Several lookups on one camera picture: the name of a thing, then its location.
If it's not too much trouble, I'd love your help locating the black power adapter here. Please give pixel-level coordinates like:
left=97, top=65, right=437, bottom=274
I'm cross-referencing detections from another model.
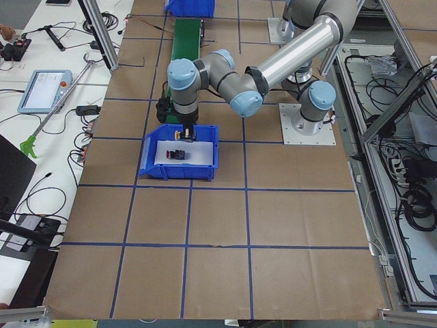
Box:
left=75, top=105, right=101, bottom=116

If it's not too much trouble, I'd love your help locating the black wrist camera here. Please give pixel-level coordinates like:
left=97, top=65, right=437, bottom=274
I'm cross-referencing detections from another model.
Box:
left=156, top=96, right=173, bottom=124

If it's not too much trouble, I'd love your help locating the teach pendant tablet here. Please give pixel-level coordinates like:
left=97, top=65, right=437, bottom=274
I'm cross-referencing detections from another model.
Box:
left=17, top=70, right=72, bottom=114

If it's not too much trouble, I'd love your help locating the right blue plastic bin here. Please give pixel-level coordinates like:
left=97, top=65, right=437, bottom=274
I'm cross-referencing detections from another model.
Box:
left=165, top=0, right=216, bottom=18

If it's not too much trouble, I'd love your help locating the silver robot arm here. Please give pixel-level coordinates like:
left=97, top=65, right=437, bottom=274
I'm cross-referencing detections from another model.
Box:
left=283, top=1, right=316, bottom=85
left=167, top=0, right=358, bottom=142

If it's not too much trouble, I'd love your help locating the blue plastic bin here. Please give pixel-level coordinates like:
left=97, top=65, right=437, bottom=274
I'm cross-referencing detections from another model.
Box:
left=165, top=0, right=216, bottom=18
left=139, top=124, right=219, bottom=181

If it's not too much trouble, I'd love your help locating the green conveyor belt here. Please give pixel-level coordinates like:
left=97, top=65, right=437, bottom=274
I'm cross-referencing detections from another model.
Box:
left=160, top=18, right=202, bottom=124

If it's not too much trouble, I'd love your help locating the red mushroom push button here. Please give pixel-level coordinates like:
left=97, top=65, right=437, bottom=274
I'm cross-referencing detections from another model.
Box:
left=166, top=150, right=186, bottom=161

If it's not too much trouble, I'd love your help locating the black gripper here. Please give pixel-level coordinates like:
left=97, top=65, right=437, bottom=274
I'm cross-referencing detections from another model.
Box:
left=181, top=118, right=197, bottom=141

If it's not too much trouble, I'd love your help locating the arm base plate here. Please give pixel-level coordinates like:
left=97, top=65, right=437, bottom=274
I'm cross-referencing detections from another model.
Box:
left=267, top=18, right=294, bottom=45
left=279, top=103, right=336, bottom=146

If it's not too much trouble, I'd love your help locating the person hand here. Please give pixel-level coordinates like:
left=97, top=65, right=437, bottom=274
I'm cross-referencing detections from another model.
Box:
left=0, top=24, right=16, bottom=41

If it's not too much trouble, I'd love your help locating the silver reacher grabber tool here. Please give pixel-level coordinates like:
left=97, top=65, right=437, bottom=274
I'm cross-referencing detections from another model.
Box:
left=20, top=53, right=101, bottom=159

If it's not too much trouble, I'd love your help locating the yellow mushroom push button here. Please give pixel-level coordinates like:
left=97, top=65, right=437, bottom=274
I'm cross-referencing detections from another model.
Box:
left=174, top=131, right=197, bottom=142

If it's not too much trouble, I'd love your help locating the aluminium frame post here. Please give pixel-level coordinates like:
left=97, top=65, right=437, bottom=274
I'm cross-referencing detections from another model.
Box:
left=78, top=0, right=119, bottom=72

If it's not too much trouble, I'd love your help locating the left blue plastic bin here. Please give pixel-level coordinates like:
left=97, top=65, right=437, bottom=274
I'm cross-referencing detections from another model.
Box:
left=139, top=124, right=219, bottom=181

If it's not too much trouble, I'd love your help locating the white foam pad left bin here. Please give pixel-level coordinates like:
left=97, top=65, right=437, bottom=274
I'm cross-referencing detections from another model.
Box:
left=154, top=140, right=214, bottom=165

